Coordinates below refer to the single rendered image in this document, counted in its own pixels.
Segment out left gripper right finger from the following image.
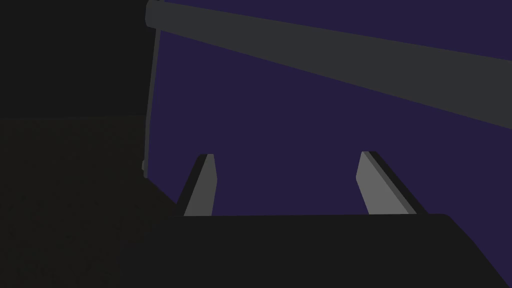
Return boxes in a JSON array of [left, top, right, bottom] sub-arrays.
[[355, 150, 429, 216]]

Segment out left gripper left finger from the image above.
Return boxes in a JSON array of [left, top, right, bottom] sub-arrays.
[[175, 153, 219, 217]]

